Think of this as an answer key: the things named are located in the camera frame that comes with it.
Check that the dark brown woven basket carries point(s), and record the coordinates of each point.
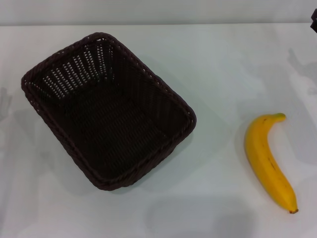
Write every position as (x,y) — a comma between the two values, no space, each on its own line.
(119,129)

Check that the yellow banana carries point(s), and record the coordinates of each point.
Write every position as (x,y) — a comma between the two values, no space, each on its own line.
(262,153)

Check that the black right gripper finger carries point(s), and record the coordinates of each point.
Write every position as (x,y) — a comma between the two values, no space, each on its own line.
(314,18)

